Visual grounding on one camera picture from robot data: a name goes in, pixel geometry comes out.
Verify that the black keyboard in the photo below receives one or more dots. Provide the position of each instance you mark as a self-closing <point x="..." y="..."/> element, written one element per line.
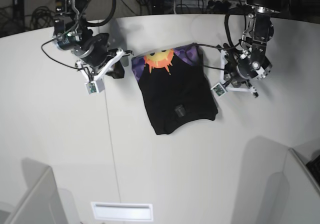
<point x="314" y="168"/>

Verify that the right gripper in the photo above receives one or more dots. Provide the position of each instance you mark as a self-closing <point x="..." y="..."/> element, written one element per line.
<point x="97" y="59"/>

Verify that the grey partition panel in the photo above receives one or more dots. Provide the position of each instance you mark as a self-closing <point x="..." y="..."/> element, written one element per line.
<point x="43" y="201"/>
<point x="292" y="195"/>

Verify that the grey partition panel left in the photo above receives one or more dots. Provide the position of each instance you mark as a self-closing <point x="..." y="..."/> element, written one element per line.
<point x="43" y="201"/>

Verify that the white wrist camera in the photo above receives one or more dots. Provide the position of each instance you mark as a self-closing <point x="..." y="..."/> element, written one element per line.
<point x="219" y="89"/>
<point x="95" y="86"/>

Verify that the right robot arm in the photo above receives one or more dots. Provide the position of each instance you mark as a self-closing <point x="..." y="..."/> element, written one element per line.
<point x="72" y="32"/>

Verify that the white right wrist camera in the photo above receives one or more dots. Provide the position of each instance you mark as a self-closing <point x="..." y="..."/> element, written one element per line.
<point x="95" y="86"/>

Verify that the white power strip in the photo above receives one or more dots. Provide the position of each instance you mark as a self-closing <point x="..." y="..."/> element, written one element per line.
<point x="205" y="6"/>

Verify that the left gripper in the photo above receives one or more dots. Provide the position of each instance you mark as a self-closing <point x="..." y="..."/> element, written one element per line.
<point x="237" y="71"/>

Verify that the grey partition panel right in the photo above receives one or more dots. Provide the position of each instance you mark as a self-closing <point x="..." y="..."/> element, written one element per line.
<point x="292" y="195"/>

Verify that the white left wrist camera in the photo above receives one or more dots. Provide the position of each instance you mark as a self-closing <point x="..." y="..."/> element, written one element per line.
<point x="219" y="89"/>

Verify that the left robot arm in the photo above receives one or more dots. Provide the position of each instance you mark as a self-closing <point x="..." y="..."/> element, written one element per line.
<point x="258" y="31"/>

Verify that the black T-shirt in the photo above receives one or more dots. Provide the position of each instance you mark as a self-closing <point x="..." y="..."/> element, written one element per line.
<point x="174" y="88"/>

